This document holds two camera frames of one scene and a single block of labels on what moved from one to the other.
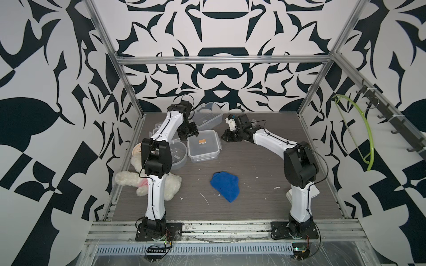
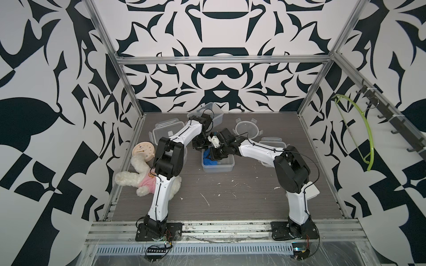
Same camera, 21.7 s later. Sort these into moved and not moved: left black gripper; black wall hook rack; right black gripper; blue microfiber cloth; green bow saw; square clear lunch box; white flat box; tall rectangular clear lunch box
Moved: blue microfiber cloth; left black gripper; right black gripper; square clear lunch box
Not moved: tall rectangular clear lunch box; black wall hook rack; white flat box; green bow saw
